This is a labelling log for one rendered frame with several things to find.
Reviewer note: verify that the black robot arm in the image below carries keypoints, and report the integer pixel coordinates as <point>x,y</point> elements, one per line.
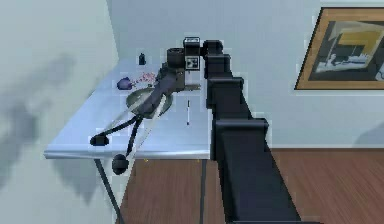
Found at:
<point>240,146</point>

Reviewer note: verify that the purple round object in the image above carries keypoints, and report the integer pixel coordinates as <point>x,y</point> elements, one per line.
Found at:
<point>124,83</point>

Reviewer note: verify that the small black bottle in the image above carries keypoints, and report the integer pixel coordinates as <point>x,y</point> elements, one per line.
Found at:
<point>142,59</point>

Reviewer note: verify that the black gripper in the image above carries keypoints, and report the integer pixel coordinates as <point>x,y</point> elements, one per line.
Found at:
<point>166,83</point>

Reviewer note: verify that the grey round bowl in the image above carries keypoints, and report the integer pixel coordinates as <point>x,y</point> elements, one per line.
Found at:
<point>140,96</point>

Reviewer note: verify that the pink speckled object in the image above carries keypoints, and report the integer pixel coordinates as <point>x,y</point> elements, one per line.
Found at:
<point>145,78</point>

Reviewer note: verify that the wood framed picture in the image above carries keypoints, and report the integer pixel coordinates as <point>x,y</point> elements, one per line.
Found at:
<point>346,50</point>

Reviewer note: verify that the thin black and white pen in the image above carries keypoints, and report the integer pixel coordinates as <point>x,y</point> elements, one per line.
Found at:
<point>188,112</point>

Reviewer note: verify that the pale blue table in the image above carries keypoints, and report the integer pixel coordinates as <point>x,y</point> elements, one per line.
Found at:
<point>166,133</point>

